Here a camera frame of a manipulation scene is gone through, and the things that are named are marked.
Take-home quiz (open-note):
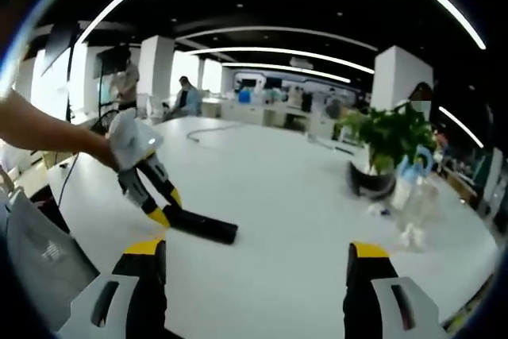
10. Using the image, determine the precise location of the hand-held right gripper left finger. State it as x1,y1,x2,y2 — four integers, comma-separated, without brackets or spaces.
59,237,167,339

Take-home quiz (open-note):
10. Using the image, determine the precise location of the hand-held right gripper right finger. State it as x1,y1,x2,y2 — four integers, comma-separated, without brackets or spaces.
343,241,442,339

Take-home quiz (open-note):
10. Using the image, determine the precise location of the black remote control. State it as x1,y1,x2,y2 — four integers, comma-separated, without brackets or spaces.
162,204,239,245

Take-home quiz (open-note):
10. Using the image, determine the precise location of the crumpled white tissue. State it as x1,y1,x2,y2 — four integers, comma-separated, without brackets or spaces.
399,222,429,251

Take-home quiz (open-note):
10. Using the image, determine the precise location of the black monitor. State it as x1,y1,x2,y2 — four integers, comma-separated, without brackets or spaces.
93,45,133,80

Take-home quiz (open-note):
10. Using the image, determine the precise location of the clear plastic bottle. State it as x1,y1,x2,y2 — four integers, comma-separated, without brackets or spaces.
396,144,434,197
391,179,438,237

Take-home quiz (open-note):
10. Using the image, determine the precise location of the grey mesh chair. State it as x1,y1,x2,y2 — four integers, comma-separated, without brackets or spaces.
0,191,101,332

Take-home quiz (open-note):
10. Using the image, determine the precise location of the green potted plant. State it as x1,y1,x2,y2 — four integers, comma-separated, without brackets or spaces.
335,102,437,176

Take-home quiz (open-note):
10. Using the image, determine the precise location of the ceiling air conditioner unit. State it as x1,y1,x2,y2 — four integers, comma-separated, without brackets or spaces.
289,56,315,70

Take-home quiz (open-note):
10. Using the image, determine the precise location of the white square pillar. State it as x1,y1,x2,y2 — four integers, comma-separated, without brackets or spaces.
371,44,434,113

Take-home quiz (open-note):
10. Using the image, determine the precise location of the black cable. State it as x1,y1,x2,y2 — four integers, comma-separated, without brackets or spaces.
187,121,240,144

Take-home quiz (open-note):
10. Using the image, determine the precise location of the thin dark cable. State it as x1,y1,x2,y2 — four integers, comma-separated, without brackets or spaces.
58,152,81,210

